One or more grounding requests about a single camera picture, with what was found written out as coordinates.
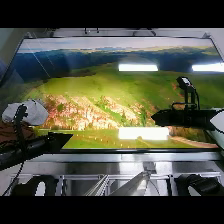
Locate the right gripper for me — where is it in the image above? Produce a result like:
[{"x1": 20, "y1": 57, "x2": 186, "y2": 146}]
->
[{"x1": 169, "y1": 108, "x2": 218, "y2": 131}]

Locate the brown garment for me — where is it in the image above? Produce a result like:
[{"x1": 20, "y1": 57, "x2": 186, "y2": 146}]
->
[{"x1": 0, "y1": 120, "x2": 38, "y2": 144}]

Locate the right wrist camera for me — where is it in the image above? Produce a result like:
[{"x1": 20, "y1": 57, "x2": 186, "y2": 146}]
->
[{"x1": 171, "y1": 76, "x2": 201, "y2": 112}]

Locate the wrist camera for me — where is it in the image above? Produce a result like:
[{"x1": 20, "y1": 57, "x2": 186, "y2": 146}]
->
[
  {"x1": 13, "y1": 103, "x2": 30, "y2": 145},
  {"x1": 171, "y1": 76, "x2": 201, "y2": 112}
]

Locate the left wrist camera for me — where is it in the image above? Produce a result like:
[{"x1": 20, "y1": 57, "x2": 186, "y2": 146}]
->
[{"x1": 13, "y1": 103, "x2": 30, "y2": 145}]

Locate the black cable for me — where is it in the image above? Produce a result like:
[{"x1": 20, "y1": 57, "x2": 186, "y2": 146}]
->
[{"x1": 2, "y1": 146, "x2": 26, "y2": 196}]

